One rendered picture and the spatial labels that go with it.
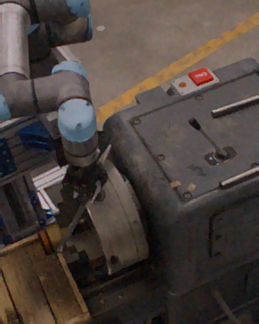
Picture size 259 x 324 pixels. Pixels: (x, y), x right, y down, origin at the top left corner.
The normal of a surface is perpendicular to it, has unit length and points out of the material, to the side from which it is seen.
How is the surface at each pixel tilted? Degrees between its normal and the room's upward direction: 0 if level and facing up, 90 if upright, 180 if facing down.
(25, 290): 0
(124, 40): 0
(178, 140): 0
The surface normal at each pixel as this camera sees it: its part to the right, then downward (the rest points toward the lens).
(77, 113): 0.01, -0.45
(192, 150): -0.08, -0.62
